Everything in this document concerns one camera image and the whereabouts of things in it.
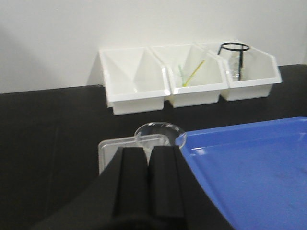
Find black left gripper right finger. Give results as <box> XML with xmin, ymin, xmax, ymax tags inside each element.
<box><xmin>146</xmin><ymin>145</ymin><xmax>189</xmax><ymax>220</ymax></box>

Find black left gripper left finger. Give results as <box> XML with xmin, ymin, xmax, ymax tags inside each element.
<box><xmin>114</xmin><ymin>147</ymin><xmax>150</xmax><ymax>216</ymax></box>

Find small metal tray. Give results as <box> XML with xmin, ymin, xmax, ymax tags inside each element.
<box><xmin>98</xmin><ymin>135</ymin><xmax>170</xmax><ymax>175</ymax></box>

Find clear glass beaker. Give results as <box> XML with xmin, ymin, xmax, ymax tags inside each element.
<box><xmin>134</xmin><ymin>121</ymin><xmax>185</xmax><ymax>146</ymax></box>

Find blue plastic tray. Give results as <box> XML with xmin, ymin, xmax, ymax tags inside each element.
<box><xmin>176</xmin><ymin>117</ymin><xmax>307</xmax><ymax>230</ymax></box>

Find left white storage bin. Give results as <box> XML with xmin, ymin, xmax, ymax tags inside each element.
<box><xmin>99</xmin><ymin>47</ymin><xmax>170</xmax><ymax>115</ymax></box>

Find white storage bin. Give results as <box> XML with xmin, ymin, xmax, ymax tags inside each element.
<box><xmin>151</xmin><ymin>44</ymin><xmax>228</xmax><ymax>108</ymax></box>
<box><xmin>99</xmin><ymin>47</ymin><xmax>170</xmax><ymax>115</ymax></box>
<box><xmin>198</xmin><ymin>40</ymin><xmax>283</xmax><ymax>101</ymax></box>

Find yellow green plastic sticks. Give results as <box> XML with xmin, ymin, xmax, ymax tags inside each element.
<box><xmin>178</xmin><ymin>60</ymin><xmax>205</xmax><ymax>87</ymax></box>

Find middle white storage bin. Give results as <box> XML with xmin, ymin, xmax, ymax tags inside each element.
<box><xmin>151</xmin><ymin>44</ymin><xmax>228</xmax><ymax>108</ymax></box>

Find right white storage bin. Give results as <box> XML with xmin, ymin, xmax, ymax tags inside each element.
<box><xmin>198</xmin><ymin>40</ymin><xmax>283</xmax><ymax>101</ymax></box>

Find black wire tripod stand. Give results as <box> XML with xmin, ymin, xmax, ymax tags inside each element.
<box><xmin>217</xmin><ymin>42</ymin><xmax>250</xmax><ymax>81</ymax></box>

